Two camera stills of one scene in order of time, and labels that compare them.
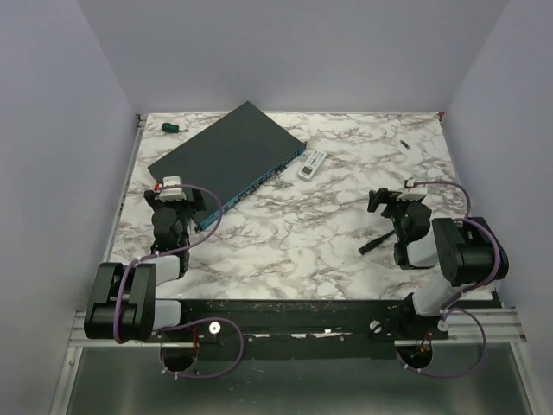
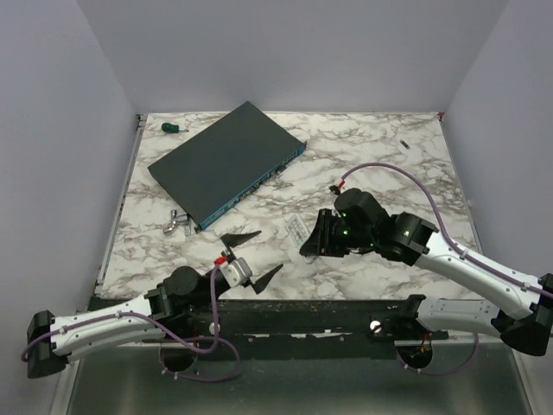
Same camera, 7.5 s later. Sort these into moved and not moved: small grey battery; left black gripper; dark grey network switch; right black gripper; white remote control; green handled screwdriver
Moved: right black gripper; left black gripper; white remote control
Not moved: green handled screwdriver; dark grey network switch; small grey battery
